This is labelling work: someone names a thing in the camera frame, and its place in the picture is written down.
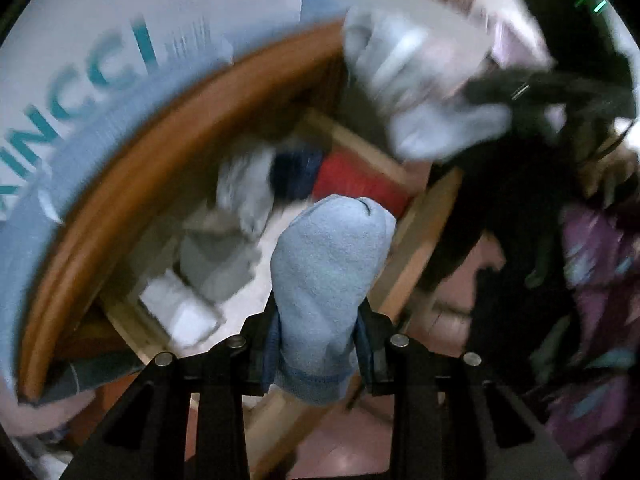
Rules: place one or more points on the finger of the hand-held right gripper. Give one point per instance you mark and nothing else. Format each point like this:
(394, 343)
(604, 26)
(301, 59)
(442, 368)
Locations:
(550, 92)

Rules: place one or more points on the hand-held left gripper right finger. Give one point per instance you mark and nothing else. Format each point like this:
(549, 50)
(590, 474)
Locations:
(365, 355)

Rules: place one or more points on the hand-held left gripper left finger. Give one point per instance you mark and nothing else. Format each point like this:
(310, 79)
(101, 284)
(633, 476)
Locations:
(272, 355)

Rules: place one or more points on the light blue sock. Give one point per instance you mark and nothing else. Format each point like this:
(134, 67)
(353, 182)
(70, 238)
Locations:
(325, 270)

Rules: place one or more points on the grey ribbed cloth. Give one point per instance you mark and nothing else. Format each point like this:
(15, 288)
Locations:
(215, 265)

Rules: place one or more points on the grey white sock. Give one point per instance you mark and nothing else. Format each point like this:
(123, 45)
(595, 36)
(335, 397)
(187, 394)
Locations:
(415, 85)

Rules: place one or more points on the person's right hand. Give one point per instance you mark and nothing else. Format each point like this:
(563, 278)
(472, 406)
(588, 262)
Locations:
(612, 165)

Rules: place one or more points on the white folded cloth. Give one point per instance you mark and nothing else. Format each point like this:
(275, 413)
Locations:
(180, 315)

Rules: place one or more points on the light grey folded cloth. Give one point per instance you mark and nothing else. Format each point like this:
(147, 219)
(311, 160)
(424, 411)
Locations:
(245, 185)

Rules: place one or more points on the red folded cloth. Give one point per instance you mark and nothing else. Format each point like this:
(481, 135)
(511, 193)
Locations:
(350, 175)

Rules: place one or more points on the navy folded cloth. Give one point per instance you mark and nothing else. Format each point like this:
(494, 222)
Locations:
(295, 172)

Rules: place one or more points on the purple floral clothing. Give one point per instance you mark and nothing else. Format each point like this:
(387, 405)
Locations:
(600, 310)

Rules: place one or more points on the wooden nightstand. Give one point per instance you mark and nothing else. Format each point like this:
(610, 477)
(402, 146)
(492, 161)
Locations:
(125, 160)

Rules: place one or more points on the blue checked cloth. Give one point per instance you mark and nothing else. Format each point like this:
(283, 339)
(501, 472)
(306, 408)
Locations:
(30, 260)

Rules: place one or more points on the white cardboard shoe box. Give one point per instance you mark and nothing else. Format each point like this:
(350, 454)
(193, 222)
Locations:
(75, 25)

